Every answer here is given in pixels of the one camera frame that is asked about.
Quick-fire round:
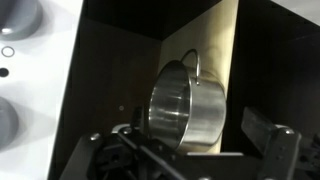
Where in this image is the grey stove knob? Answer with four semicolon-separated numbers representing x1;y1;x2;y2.
0;0;44;42

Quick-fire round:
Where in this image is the white toy kitchen unit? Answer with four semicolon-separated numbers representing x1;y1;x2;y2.
0;0;320;180

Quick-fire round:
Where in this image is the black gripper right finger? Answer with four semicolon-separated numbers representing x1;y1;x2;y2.
241;106;279;154

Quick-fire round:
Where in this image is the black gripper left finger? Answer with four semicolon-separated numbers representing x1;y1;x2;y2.
131;105;145;133

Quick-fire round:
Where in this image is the silver pot with wire handle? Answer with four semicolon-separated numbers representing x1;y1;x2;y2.
148;49;228;154

